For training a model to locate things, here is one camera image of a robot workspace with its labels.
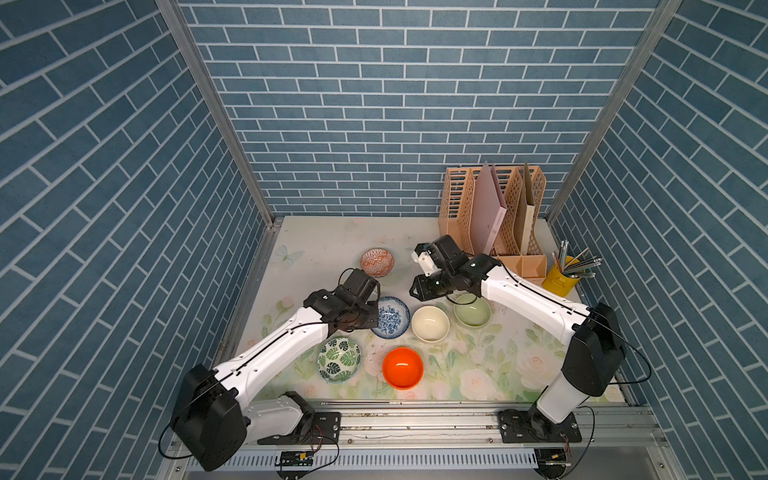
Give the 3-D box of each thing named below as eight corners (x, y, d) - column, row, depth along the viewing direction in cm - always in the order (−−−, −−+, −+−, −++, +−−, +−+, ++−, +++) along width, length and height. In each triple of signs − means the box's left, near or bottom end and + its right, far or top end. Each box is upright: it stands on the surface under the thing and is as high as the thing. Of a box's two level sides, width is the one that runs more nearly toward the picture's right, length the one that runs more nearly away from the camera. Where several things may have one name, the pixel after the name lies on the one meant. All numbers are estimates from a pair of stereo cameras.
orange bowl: (382, 391, 81) (381, 387, 78) (383, 352, 88) (383, 347, 85) (423, 391, 81) (424, 387, 78) (421, 352, 88) (422, 347, 85)
